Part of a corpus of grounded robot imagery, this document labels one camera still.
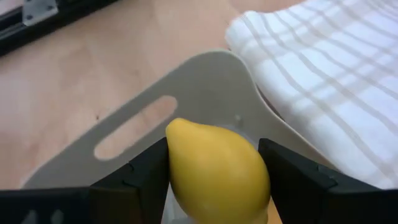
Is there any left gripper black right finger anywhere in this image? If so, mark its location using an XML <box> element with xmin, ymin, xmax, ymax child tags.
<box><xmin>257</xmin><ymin>138</ymin><xmax>398</xmax><ymax>224</ymax></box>

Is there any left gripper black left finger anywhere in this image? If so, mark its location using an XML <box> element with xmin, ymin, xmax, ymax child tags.
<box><xmin>0</xmin><ymin>136</ymin><xmax>170</xmax><ymax>224</ymax></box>

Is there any yellow lemon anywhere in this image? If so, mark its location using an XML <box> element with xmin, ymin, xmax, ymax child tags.
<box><xmin>165</xmin><ymin>117</ymin><xmax>271</xmax><ymax>224</ymax></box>

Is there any white checked dish towel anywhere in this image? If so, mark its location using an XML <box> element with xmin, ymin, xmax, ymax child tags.
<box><xmin>224</xmin><ymin>0</ymin><xmax>398</xmax><ymax>190</ymax></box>

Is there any white plastic bin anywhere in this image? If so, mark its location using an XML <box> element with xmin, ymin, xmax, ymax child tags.
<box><xmin>20</xmin><ymin>49</ymin><xmax>336</xmax><ymax>224</ymax></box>

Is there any black aluminium table frame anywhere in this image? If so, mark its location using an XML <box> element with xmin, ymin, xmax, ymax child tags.
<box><xmin>0</xmin><ymin>0</ymin><xmax>119</xmax><ymax>57</ymax></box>

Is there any silver corner bracket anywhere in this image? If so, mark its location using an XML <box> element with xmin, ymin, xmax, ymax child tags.
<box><xmin>21</xmin><ymin>0</ymin><xmax>59</xmax><ymax>27</ymax></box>

